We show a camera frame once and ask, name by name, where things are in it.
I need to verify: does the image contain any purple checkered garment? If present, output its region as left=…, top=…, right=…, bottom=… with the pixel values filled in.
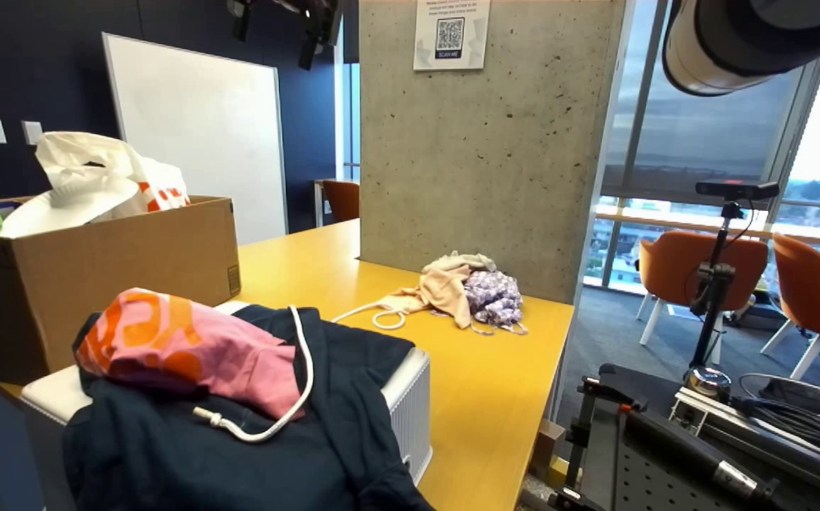
left=465, top=271, right=522, bottom=329

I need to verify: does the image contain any white whiteboard panel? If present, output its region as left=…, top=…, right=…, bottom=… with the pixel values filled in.
left=101, top=34, right=285, bottom=244

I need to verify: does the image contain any QR code paper sign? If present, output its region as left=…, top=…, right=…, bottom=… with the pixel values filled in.
left=414, top=0, right=490, bottom=70

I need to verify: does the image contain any white plastic organization bin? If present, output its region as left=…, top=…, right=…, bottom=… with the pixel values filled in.
left=21, top=305, right=430, bottom=482

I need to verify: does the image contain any brown chair behind table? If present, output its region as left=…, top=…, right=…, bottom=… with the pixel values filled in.
left=315, top=180, right=360, bottom=224

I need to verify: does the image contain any black camera on tripod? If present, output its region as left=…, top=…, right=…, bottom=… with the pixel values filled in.
left=684, top=180, right=783, bottom=394

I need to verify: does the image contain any orange chair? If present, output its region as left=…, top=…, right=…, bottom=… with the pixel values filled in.
left=772, top=235, right=820, bottom=381
left=637, top=231, right=768, bottom=344

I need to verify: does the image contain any brown cardboard box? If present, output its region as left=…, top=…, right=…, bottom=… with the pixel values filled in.
left=0, top=197, right=241, bottom=383

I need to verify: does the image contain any white plastic bag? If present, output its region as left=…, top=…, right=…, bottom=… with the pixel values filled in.
left=0, top=130, right=189, bottom=238

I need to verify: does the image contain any orange chair left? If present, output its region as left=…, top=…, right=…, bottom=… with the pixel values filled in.
left=637, top=231, right=768, bottom=344

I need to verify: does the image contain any navy blue garment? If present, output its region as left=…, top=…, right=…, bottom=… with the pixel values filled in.
left=62, top=306, right=430, bottom=511

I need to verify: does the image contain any pink orange shirt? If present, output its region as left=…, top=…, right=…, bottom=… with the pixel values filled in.
left=75, top=286, right=301, bottom=418

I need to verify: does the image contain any white drawstring cord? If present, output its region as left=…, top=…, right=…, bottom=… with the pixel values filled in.
left=189, top=293, right=429, bottom=447

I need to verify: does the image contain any orange chair right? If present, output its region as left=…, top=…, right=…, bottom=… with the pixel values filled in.
left=772, top=235, right=820, bottom=381

